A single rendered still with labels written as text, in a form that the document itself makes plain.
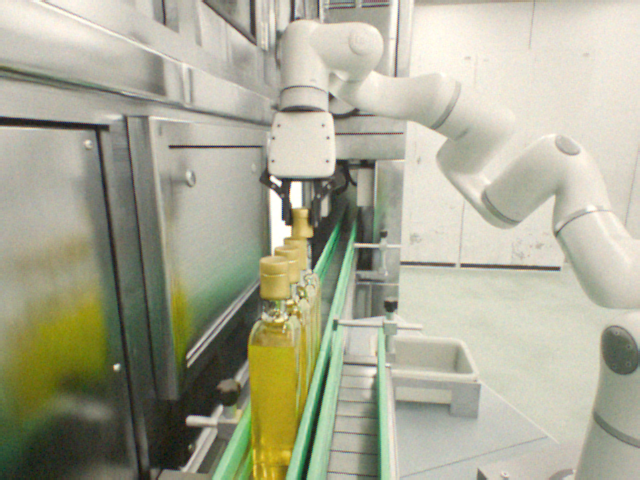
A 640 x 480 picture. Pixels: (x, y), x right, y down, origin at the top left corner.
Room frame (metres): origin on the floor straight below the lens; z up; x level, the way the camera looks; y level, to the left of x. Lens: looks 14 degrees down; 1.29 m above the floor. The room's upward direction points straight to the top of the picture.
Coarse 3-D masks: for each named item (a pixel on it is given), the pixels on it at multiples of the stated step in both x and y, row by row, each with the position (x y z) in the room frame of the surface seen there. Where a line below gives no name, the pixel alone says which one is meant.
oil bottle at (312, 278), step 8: (312, 272) 0.63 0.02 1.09; (312, 280) 0.60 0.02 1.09; (320, 288) 0.64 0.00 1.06; (320, 296) 0.64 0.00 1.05; (320, 304) 0.64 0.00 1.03; (320, 312) 0.64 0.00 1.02; (320, 320) 0.64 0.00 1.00; (320, 328) 0.64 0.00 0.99; (320, 336) 0.64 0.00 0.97; (320, 344) 0.64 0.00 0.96
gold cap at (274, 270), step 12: (264, 264) 0.44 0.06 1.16; (276, 264) 0.44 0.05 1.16; (288, 264) 0.45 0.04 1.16; (264, 276) 0.44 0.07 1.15; (276, 276) 0.44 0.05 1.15; (288, 276) 0.45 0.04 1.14; (264, 288) 0.44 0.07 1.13; (276, 288) 0.44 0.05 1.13; (288, 288) 0.45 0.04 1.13; (276, 300) 0.43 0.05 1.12
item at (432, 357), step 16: (384, 336) 0.91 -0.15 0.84; (400, 336) 0.91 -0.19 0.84; (416, 336) 0.90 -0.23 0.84; (432, 336) 0.90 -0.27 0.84; (400, 352) 0.90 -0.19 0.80; (416, 352) 0.90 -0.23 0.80; (432, 352) 0.89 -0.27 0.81; (448, 352) 0.89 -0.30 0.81; (464, 352) 0.83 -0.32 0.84; (400, 368) 0.88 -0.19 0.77; (416, 368) 0.88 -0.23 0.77; (432, 368) 0.88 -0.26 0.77; (448, 368) 0.88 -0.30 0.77; (464, 368) 0.81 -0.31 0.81
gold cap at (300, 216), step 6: (294, 210) 0.61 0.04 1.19; (300, 210) 0.61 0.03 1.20; (306, 210) 0.61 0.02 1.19; (294, 216) 0.61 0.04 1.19; (300, 216) 0.61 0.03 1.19; (306, 216) 0.61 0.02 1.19; (294, 222) 0.61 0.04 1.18; (300, 222) 0.61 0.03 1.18; (306, 222) 0.61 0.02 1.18; (294, 228) 0.61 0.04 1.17; (300, 228) 0.61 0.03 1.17; (306, 228) 0.61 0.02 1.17; (312, 228) 0.62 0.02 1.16; (294, 234) 0.61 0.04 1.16; (300, 234) 0.61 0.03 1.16; (306, 234) 0.61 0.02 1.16; (312, 234) 0.62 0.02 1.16
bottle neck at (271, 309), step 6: (264, 300) 0.44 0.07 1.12; (282, 300) 0.44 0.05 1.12; (264, 306) 0.44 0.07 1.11; (270, 306) 0.44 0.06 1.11; (276, 306) 0.44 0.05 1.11; (282, 306) 0.44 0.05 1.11; (264, 312) 0.44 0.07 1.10; (270, 312) 0.44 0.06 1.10; (276, 312) 0.44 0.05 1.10; (282, 312) 0.44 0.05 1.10; (270, 318) 0.44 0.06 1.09; (276, 318) 0.44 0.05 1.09
